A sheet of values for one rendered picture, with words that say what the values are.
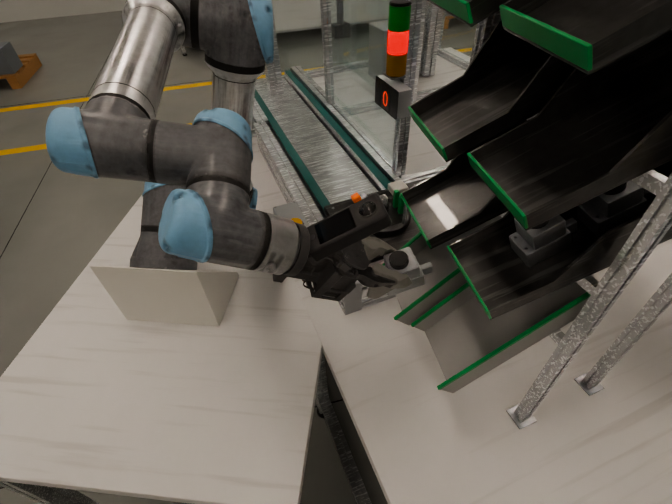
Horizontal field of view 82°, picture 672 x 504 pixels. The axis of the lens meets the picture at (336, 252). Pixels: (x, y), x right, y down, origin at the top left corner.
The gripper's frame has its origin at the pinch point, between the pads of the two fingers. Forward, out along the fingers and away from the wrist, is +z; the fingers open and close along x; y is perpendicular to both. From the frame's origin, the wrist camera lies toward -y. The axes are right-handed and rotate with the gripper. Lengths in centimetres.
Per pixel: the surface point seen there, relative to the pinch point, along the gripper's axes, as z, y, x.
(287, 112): 22, 36, -114
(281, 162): 10, 33, -70
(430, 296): 11.7, 5.0, 0.9
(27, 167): -73, 246, -272
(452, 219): 6.5, -8.2, -4.7
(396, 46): 10, -17, -55
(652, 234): 5.1, -26.8, 15.0
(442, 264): 16.0, 2.1, -5.3
